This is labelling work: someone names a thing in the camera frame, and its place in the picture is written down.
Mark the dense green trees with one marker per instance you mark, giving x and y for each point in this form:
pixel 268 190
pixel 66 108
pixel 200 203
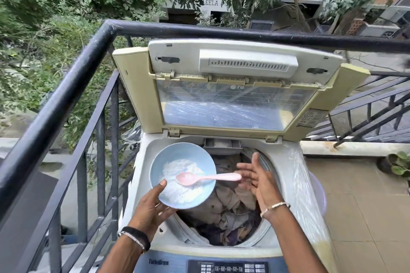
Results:
pixel 48 26

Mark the pink plastic spoon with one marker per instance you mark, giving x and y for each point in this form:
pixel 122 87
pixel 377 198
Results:
pixel 192 178

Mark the black wristband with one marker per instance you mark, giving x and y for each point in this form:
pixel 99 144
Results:
pixel 141 236

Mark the pile of clothes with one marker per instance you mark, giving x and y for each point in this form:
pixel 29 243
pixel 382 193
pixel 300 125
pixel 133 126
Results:
pixel 229 212

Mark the person's left hand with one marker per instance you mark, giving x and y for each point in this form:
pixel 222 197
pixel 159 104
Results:
pixel 145 210

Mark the person's right hand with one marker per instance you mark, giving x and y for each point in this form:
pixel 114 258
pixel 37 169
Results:
pixel 264 191

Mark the person's left forearm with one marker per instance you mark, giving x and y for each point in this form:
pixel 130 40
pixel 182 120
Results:
pixel 123 258

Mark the white air conditioner unit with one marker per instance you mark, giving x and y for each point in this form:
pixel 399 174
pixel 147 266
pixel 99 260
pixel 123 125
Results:
pixel 379 30

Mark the lilac plastic tub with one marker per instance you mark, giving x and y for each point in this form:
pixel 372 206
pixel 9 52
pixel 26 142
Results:
pixel 320 192

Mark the person's left thumb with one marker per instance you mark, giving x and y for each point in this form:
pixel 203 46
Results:
pixel 160 189

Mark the black metal balcony railing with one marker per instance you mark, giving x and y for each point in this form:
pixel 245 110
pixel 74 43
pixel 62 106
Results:
pixel 73 80

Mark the white top-load washing machine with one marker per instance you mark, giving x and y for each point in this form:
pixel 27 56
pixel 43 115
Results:
pixel 160 244

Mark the cream washing machine lid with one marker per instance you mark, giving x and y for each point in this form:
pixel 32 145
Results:
pixel 230 103

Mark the grey detergent drawer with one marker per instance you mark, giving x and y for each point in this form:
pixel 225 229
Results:
pixel 222 143

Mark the light blue bowl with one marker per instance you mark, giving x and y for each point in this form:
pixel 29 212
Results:
pixel 189 157

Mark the grey concrete building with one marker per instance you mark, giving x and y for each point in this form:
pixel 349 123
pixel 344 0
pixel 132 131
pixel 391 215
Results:
pixel 192 7

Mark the person's right forearm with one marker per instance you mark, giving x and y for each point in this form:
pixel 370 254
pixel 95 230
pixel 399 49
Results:
pixel 293 240

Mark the silver bangle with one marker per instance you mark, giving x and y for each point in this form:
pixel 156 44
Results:
pixel 274 207

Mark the white detergent powder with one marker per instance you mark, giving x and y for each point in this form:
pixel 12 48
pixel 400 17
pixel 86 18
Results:
pixel 182 175

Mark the green potted plant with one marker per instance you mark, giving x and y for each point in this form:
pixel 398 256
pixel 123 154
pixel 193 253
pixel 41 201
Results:
pixel 398 164

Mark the clear plastic cover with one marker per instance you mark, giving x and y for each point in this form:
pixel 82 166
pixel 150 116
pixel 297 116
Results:
pixel 304 183

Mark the person's right fingers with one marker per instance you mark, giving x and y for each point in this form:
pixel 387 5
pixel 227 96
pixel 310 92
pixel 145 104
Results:
pixel 253 173

